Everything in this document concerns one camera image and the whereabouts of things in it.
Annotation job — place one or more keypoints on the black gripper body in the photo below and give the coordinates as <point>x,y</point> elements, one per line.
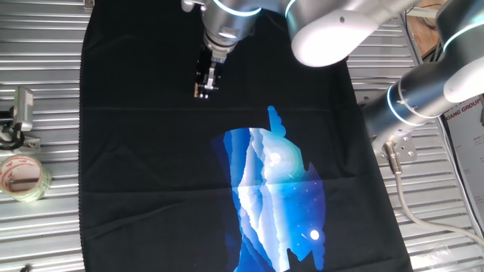
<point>204,72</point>

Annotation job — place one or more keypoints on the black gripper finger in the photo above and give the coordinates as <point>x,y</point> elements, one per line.
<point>206,94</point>
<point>199,94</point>

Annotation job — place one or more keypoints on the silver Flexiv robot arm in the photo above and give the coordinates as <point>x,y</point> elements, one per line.
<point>378,22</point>

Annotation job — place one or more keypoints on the black cloth with blue print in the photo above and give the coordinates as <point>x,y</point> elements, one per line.
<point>151,151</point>

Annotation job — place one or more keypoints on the clear packing tape roll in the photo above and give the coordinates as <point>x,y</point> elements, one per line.
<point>44,183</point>

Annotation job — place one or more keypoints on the brown wooden board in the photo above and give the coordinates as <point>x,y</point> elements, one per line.
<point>421,34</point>

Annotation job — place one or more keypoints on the clear plastic bag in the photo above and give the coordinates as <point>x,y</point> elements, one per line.
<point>438,255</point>

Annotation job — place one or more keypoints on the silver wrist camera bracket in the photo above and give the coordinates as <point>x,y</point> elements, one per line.
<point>191,4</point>

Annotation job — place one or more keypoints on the metal corner bracket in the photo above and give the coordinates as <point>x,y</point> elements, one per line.
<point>89,4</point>

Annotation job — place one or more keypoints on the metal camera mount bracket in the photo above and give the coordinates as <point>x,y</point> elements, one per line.
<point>32,143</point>

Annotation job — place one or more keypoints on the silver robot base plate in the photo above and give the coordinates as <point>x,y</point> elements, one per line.
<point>406,151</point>

